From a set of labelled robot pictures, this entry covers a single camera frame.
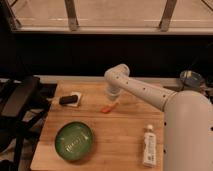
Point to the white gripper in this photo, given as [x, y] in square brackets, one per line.
[112, 94]

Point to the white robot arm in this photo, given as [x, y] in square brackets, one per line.
[188, 118]

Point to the green ceramic bowl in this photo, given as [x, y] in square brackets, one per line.
[73, 141]

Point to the white napkin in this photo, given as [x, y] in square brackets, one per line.
[79, 98]

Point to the black block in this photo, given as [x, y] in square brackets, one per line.
[68, 99]

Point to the white tube bottle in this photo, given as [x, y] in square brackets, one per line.
[149, 155]

